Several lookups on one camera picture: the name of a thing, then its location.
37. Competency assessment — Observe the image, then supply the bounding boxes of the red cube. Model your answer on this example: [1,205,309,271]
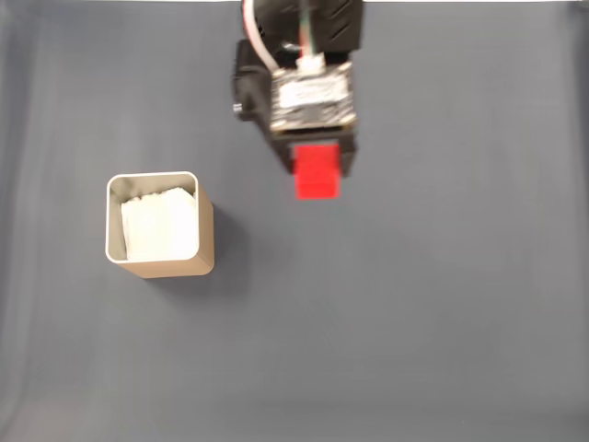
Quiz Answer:
[293,143,344,201]

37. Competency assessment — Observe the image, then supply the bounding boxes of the tan square box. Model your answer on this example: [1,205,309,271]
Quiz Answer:
[104,169,216,281]

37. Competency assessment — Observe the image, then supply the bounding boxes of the white tissue paper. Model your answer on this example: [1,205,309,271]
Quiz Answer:
[120,186,200,262]

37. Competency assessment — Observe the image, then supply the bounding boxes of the black camera cable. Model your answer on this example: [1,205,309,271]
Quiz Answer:
[296,0,328,73]

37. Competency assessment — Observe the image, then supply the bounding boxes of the bare circuit board camera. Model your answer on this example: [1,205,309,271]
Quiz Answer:
[268,59,360,139]

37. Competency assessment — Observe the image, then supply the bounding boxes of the white red black servo cable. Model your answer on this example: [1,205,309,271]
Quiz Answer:
[242,0,283,75]

